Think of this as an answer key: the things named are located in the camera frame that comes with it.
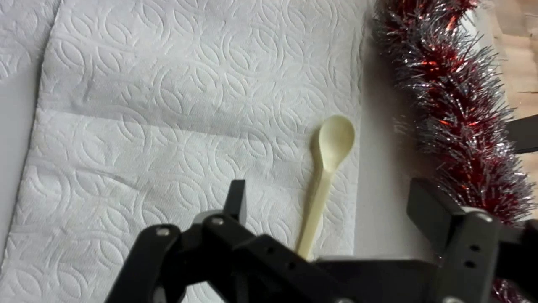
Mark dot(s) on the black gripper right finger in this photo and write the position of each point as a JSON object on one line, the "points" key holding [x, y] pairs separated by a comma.
{"points": [[482, 258]]}

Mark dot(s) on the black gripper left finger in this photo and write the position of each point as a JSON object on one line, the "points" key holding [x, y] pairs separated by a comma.
{"points": [[169, 270]]}

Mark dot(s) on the cream plastic spoon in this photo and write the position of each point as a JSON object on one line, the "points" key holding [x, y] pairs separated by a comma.
{"points": [[335, 140]]}

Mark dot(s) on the red silver tinsel garland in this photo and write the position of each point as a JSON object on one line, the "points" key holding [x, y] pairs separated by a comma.
{"points": [[448, 112]]}

